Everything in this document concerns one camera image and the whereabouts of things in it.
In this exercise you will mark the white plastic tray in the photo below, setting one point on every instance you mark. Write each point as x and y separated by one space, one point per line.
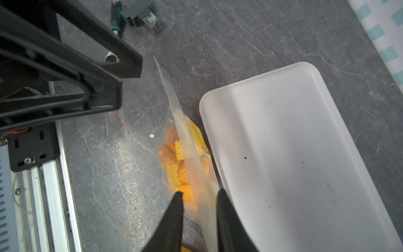
291 168

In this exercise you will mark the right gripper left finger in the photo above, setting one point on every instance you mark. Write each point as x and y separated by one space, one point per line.
168 235

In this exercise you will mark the ziploc bag with cookies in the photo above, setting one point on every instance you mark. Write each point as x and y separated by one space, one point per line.
187 166

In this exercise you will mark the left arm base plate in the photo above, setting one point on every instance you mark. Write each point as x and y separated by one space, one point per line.
33 147

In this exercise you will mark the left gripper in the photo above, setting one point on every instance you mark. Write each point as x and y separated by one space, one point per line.
30 51

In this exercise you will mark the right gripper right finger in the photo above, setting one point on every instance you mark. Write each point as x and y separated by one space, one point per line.
231 234

